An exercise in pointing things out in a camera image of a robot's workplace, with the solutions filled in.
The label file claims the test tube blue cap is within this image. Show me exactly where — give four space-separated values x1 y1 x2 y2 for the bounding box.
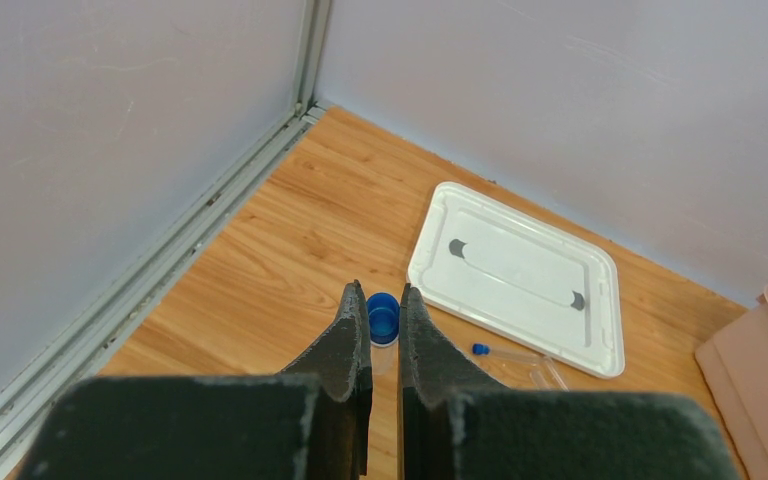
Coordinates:
528 357 569 391
471 342 544 367
366 292 400 375

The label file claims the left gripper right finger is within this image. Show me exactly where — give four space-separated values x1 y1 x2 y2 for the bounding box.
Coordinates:
398 286 738 479

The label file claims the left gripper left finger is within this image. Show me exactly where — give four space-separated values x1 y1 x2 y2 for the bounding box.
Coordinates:
19 281 372 479

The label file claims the white plastic lid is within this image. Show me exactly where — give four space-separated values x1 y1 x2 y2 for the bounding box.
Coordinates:
406 182 625 379

